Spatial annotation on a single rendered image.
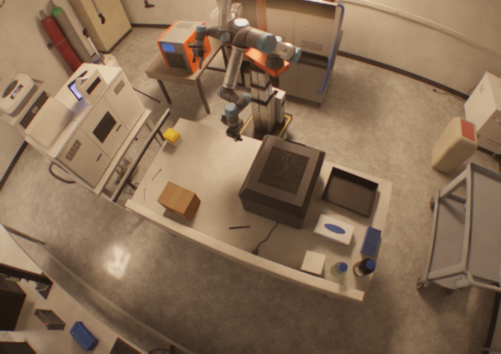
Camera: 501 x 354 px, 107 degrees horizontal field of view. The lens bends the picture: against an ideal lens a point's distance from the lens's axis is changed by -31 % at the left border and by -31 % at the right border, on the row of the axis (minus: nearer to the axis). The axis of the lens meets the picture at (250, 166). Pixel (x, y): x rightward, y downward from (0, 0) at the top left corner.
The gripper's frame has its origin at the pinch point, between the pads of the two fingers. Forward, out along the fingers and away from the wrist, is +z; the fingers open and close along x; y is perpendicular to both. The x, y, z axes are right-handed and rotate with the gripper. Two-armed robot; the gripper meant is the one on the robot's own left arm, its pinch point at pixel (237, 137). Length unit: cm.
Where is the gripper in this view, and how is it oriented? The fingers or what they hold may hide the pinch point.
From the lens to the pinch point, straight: 180.0
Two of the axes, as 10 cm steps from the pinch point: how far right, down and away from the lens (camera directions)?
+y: 8.5, 4.3, -3.1
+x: 5.2, -7.7, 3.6
